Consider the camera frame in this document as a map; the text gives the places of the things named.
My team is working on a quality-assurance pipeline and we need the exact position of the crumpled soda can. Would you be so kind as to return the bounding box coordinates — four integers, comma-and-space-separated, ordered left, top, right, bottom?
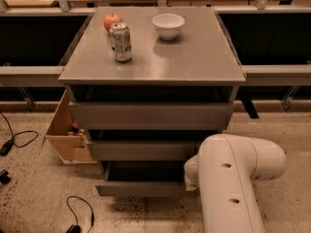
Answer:
109, 22, 132, 62

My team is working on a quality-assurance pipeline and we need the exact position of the black cable bottom left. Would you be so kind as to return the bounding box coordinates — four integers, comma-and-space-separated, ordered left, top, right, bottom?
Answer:
65, 196, 95, 233

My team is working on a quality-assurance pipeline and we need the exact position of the grey middle drawer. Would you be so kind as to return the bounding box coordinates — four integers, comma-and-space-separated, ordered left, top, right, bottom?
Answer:
87, 141, 199, 161

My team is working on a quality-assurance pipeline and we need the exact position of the grey drawer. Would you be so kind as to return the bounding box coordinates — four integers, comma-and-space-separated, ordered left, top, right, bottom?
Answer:
69, 102, 233, 131
87, 141, 199, 161
96, 161, 188, 197

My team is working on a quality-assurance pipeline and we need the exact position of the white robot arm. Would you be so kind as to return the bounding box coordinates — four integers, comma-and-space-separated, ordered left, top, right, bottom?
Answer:
184, 134, 287, 233

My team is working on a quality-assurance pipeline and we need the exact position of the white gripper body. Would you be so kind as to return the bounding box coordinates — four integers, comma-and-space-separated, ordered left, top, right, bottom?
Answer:
184, 155, 199, 191

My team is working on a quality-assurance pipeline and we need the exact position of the grey bottom drawer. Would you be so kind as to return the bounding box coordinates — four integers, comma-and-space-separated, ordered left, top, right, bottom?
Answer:
96, 161, 188, 197

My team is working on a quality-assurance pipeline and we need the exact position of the cardboard box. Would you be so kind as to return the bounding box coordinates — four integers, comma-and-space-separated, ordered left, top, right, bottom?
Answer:
45, 92, 93, 164

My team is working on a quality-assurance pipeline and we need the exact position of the grey top drawer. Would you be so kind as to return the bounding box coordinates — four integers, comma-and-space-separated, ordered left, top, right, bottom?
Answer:
69, 102, 233, 131

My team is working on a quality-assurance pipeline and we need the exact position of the black plug left edge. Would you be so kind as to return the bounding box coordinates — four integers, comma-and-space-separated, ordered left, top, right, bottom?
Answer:
0, 170, 11, 184

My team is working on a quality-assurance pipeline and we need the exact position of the black cable far left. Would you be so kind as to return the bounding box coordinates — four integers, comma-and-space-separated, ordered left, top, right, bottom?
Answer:
0, 114, 39, 157

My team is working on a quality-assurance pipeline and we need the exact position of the black cable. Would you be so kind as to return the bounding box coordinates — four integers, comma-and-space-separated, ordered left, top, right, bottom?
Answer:
0, 114, 39, 157
65, 196, 95, 233

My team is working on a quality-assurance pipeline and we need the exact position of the red apple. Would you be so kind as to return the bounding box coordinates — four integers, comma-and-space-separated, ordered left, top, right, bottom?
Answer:
103, 13, 122, 31

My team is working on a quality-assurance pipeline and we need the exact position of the grey drawer cabinet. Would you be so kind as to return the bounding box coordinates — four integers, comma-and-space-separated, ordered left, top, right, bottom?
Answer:
57, 6, 247, 167

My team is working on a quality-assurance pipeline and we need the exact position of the white ceramic bowl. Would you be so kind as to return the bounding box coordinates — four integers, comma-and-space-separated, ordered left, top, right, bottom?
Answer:
153, 14, 185, 40

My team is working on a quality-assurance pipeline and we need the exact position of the grey metal rail frame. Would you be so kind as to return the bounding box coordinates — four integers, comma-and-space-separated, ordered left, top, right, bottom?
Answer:
0, 0, 311, 119

